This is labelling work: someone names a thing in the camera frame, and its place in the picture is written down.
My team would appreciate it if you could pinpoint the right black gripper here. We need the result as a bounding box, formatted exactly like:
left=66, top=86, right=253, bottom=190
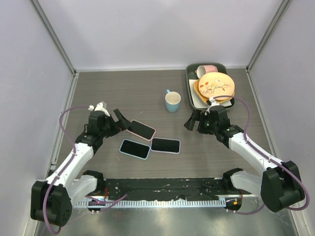
left=185, top=109, right=219, bottom=135

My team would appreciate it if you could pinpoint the blue-edged black phone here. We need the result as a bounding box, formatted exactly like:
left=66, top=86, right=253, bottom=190
left=127, top=120, right=155, bottom=140

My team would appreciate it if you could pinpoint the pink phone case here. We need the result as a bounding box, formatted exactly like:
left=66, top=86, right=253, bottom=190
left=126, top=119, right=157, bottom=141

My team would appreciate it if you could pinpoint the light blue phone case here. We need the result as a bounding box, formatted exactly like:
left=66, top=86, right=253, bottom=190
left=119, top=139, right=151, bottom=160

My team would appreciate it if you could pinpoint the purple phone case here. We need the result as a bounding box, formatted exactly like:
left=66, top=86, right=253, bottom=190
left=150, top=138, right=181, bottom=154

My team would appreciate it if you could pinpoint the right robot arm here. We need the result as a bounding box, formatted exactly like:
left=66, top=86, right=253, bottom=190
left=184, top=106, right=305, bottom=212

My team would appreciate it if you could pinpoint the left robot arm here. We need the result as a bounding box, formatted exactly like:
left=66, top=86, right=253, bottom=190
left=30, top=102, right=131, bottom=228

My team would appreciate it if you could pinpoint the white square plate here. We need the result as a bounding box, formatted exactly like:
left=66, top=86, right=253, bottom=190
left=187, top=79, right=234, bottom=109

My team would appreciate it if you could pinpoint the blue mug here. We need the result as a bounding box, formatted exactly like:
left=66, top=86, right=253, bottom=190
left=165, top=89, right=181, bottom=113

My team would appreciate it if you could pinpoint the woven yellow plate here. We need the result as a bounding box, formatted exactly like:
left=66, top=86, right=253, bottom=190
left=193, top=80, right=232, bottom=104

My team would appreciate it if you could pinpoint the orange bird plate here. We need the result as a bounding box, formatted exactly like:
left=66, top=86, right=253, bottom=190
left=197, top=72, right=235, bottom=98

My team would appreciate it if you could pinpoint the dark green tray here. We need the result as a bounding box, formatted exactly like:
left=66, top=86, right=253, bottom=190
left=186, top=62, right=227, bottom=111

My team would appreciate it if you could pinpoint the pink cup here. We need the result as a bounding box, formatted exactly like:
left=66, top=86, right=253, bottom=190
left=196, top=65, right=218, bottom=79

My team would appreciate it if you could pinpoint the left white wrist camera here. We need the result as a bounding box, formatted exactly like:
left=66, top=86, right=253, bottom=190
left=88, top=101, right=110, bottom=117

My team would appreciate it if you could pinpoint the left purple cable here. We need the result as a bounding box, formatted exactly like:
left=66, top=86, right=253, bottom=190
left=42, top=105, right=95, bottom=235

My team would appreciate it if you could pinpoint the purple cable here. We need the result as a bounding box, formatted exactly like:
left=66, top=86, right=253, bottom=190
left=211, top=95, right=310, bottom=216
left=42, top=105, right=95, bottom=235

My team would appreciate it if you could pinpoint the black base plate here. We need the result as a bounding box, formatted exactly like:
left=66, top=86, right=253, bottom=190
left=89, top=177, right=244, bottom=201

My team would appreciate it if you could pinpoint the white cable duct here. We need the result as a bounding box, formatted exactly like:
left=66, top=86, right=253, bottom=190
left=73, top=198, right=226, bottom=207

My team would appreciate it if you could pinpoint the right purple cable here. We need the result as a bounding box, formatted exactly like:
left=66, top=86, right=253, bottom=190
left=211, top=95, right=310, bottom=216

